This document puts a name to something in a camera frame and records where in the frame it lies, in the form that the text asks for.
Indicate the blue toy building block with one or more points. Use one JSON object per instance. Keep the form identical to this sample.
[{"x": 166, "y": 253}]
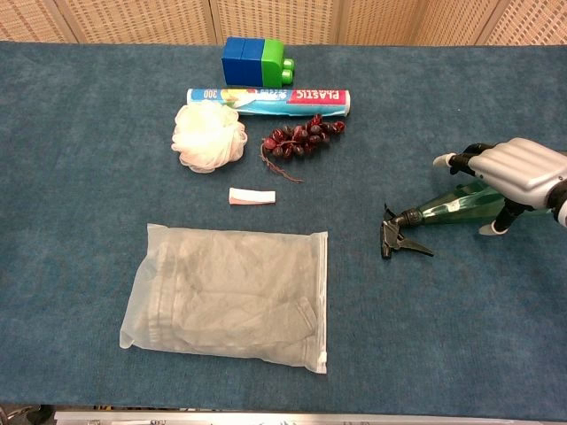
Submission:
[
  {"x": 232, "y": 62},
  {"x": 253, "y": 63}
]

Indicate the woven wicker folding screen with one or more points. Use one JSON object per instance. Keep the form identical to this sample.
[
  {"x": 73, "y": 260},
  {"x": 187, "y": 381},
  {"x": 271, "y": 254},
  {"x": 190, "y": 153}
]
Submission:
[{"x": 146, "y": 20}]

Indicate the green toy building block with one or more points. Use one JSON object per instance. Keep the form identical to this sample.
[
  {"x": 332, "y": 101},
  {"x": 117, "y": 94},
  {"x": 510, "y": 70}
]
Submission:
[{"x": 274, "y": 62}]

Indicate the blue felt table cloth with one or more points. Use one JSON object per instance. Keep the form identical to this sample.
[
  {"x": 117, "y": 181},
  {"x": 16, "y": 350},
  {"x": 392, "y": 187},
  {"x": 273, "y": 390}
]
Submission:
[{"x": 66, "y": 221}]

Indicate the frosted zip bag grey clothes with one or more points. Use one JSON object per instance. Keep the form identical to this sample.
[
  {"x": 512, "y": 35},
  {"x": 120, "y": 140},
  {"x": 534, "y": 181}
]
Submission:
[{"x": 230, "y": 296}]

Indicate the plastic food wrap roll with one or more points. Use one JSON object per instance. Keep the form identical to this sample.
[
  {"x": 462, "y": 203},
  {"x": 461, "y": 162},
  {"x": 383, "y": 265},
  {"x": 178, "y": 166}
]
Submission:
[{"x": 283, "y": 101}]

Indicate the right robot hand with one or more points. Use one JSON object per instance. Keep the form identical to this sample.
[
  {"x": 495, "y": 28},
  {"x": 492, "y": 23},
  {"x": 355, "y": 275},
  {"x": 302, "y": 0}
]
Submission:
[{"x": 518, "y": 166}]

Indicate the green spray bottle black trigger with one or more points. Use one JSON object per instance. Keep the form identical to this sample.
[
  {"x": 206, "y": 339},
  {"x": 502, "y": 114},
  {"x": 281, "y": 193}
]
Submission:
[{"x": 443, "y": 208}]

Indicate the white mesh bath loofah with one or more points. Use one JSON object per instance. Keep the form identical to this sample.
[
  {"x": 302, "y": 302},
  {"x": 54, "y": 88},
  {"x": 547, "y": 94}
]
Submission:
[{"x": 206, "y": 137}]

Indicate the dark red grape bunch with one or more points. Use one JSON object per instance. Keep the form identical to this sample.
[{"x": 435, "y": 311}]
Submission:
[{"x": 305, "y": 135}]

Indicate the aluminium profile rail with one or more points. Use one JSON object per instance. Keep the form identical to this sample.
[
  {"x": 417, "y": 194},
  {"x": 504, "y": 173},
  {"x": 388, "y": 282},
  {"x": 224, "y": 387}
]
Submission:
[{"x": 266, "y": 418}]

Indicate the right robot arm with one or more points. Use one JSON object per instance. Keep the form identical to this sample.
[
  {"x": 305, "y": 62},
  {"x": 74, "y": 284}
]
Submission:
[{"x": 561, "y": 203}]

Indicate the small white folded card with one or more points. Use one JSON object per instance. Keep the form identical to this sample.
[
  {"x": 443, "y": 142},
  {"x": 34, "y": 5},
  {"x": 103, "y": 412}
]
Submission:
[{"x": 252, "y": 197}]

